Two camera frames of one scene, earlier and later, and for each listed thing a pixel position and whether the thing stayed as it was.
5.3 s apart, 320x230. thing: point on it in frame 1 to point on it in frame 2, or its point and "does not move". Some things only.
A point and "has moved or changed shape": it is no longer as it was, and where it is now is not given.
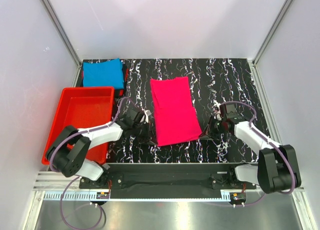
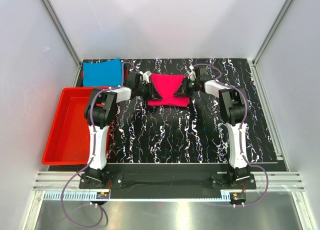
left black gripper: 148,135 to 152,94
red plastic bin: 84,108 does not move
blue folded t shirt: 109,74 does not move
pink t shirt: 176,120 has moved or changed shape
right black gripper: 205,134 to 182,91
